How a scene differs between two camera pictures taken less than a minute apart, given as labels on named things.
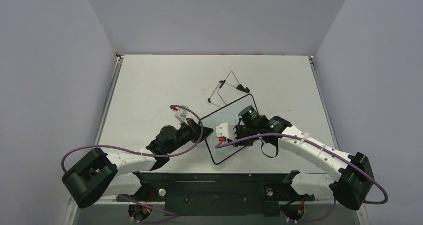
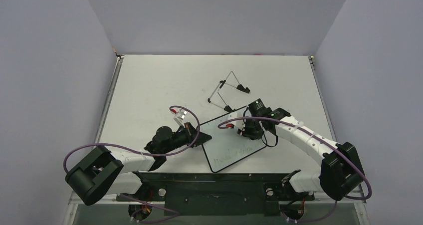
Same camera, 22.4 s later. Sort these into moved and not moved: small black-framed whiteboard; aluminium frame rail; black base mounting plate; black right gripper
Moved: small black-framed whiteboard; black right gripper
Not moved: black base mounting plate; aluminium frame rail
